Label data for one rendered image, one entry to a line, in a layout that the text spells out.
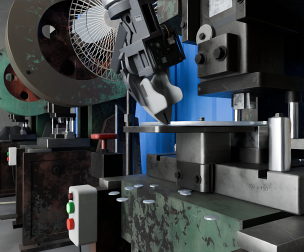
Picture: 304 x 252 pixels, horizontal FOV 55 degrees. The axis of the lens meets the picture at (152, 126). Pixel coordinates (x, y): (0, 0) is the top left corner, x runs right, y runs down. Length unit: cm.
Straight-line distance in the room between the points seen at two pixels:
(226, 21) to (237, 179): 35
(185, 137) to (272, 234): 28
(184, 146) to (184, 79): 215
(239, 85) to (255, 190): 23
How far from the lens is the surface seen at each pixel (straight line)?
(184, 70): 277
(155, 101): 49
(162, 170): 75
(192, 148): 60
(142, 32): 47
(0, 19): 748
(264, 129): 67
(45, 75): 186
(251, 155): 64
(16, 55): 186
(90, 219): 76
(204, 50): 69
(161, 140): 304
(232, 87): 67
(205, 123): 50
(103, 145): 87
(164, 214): 60
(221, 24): 72
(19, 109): 356
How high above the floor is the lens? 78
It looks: 1 degrees up
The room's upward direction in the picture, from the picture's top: straight up
